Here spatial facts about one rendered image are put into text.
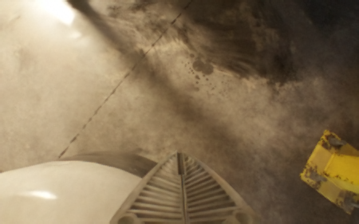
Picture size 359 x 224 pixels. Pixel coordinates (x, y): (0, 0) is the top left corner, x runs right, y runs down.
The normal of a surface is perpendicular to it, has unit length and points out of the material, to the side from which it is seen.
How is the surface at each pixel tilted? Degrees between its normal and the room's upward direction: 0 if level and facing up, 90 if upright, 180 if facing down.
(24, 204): 39
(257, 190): 0
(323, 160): 0
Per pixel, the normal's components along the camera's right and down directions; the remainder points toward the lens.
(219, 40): 0.03, -0.13
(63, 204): 0.14, -0.78
